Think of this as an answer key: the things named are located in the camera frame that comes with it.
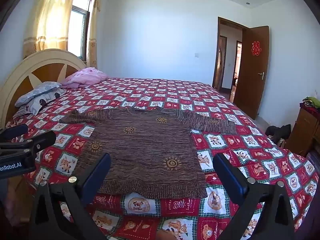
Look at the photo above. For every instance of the pink quilt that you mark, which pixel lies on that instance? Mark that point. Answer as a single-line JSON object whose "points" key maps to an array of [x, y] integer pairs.
{"points": [[85, 77]]}

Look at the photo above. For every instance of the red printed bear blanket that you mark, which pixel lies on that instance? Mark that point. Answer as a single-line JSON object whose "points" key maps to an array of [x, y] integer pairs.
{"points": [[250, 155]]}

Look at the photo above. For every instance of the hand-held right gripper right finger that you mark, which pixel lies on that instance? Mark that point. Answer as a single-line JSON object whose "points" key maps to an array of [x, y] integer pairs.
{"points": [[230, 177]]}

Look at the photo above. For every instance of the window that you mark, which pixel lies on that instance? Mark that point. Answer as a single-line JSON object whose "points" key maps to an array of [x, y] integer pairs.
{"points": [[78, 25]]}

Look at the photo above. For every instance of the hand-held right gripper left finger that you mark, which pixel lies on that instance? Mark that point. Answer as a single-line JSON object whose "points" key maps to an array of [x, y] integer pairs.
{"points": [[96, 175]]}

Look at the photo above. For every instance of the striped pillow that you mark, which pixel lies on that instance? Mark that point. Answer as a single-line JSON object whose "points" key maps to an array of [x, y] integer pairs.
{"points": [[21, 111]]}

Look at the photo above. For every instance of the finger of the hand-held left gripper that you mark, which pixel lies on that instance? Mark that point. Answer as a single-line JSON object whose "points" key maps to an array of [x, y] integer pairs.
{"points": [[42, 140], [15, 131]]}

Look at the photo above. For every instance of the dark clothes on floor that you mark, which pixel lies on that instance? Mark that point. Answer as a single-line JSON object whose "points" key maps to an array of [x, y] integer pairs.
{"points": [[277, 131]]}

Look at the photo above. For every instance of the hallway wooden door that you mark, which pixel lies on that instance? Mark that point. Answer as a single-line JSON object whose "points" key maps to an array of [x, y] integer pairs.
{"points": [[222, 62]]}

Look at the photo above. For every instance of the wide yellow curtain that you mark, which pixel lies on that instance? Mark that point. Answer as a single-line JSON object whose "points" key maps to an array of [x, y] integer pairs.
{"points": [[47, 17]]}

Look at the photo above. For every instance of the brown door frame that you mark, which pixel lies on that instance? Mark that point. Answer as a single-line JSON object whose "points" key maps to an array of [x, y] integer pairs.
{"points": [[217, 30]]}

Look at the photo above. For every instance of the cream wooden bed headboard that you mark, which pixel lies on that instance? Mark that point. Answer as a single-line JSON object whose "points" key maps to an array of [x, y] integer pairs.
{"points": [[15, 80]]}

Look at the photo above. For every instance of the grey floral pillow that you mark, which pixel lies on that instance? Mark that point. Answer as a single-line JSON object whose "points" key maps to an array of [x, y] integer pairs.
{"points": [[40, 90]]}

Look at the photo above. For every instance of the wooden cabinet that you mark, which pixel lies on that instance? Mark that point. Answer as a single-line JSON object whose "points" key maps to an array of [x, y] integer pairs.
{"points": [[302, 132]]}

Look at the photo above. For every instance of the brown knit sweater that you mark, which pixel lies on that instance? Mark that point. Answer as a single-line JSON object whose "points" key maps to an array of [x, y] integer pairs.
{"points": [[150, 150]]}

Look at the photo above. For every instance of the pile of colourful clothes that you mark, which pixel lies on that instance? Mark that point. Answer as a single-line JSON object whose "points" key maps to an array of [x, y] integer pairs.
{"points": [[311, 103]]}

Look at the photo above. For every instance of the brown wooden door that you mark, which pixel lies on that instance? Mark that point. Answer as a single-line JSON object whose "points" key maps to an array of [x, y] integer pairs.
{"points": [[250, 80]]}

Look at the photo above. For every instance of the red paper door decoration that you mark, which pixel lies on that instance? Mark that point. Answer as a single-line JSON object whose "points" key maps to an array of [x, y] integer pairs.
{"points": [[255, 48]]}

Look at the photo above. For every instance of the narrow yellow curtain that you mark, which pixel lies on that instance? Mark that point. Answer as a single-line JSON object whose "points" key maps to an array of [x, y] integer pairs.
{"points": [[93, 30]]}

